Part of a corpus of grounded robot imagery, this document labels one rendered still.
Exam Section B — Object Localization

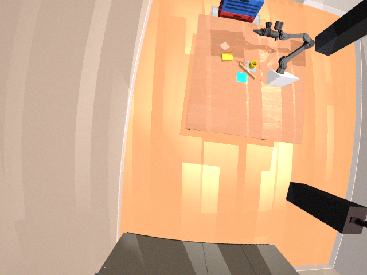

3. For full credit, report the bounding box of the wooden rectangular bar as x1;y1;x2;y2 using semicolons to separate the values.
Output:
239;63;256;80

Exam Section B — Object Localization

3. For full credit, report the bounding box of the olive-yellow cup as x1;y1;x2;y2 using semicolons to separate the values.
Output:
249;60;257;69

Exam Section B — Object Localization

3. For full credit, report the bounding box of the yellow rectangular block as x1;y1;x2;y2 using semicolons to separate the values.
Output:
221;53;233;61

